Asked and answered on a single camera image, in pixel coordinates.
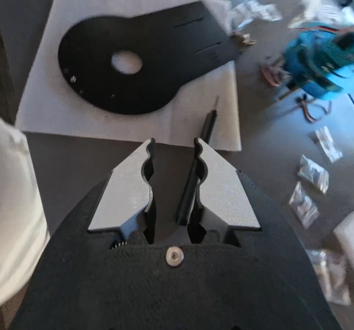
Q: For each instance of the black metal base plate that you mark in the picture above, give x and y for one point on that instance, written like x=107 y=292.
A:
x=166 y=59

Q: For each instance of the black screwdriver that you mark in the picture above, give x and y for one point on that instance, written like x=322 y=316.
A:
x=185 y=202

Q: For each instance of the white foam sheet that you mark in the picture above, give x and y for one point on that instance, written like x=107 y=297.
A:
x=207 y=120

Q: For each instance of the group of clear screw bags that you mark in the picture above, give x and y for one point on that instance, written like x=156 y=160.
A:
x=314 y=173

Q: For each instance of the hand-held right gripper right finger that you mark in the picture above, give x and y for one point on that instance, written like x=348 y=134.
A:
x=226 y=197

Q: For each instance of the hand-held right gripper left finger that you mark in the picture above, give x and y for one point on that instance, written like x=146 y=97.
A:
x=124 y=194

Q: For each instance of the blue toy robot arm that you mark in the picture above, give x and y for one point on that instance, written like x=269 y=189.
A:
x=312 y=59

